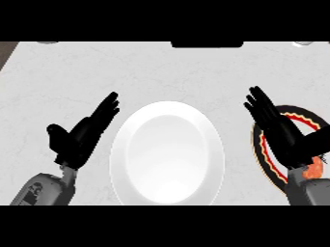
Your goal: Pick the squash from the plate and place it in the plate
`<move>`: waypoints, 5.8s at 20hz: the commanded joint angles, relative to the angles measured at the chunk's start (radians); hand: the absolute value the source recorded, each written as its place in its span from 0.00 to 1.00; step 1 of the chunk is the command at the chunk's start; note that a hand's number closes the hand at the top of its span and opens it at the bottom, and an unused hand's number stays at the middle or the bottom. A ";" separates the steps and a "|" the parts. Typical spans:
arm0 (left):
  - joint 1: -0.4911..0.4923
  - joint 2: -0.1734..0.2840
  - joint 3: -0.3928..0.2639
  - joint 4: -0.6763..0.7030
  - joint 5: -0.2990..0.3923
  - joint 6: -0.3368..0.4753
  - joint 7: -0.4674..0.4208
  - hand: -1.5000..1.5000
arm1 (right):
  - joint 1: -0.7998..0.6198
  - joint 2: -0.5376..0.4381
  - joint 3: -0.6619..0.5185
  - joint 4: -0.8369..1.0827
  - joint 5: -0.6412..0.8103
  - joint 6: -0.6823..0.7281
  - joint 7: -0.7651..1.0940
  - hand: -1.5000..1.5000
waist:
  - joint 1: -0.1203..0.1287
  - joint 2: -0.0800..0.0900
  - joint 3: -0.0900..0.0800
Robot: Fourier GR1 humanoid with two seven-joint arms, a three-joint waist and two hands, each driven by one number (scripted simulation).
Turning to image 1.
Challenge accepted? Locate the orange squash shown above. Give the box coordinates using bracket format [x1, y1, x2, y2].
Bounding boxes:
[303, 154, 329, 180]

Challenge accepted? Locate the white oval plate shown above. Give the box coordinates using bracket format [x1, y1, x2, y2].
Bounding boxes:
[108, 100, 227, 206]

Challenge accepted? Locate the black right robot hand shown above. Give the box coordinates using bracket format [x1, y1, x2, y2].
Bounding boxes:
[242, 85, 330, 170]

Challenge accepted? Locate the black appliance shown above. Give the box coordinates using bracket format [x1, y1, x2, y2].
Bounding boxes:
[171, 41, 245, 49]

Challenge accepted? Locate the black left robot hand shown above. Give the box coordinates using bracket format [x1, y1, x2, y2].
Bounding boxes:
[46, 91, 123, 171]

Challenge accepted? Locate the pale grey round object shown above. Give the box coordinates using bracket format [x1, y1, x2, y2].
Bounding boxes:
[291, 41, 315, 48]

